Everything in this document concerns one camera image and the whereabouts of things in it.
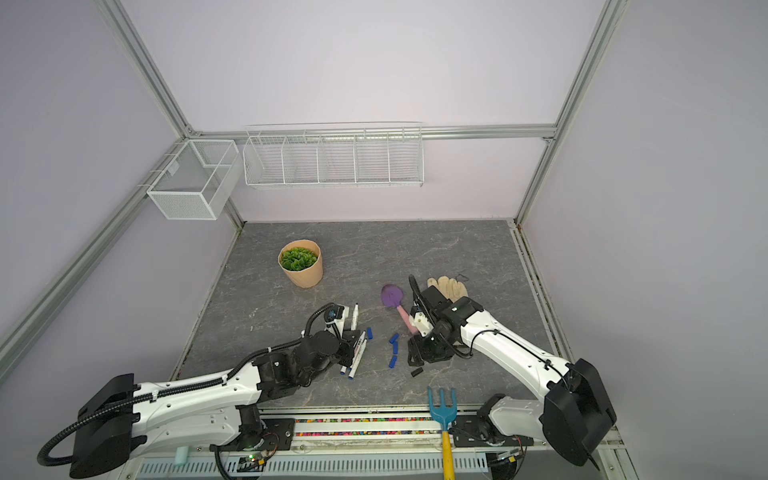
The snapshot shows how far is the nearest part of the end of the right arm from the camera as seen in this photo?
58cm

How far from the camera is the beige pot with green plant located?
954 millimetres

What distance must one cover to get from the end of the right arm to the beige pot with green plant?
385mm
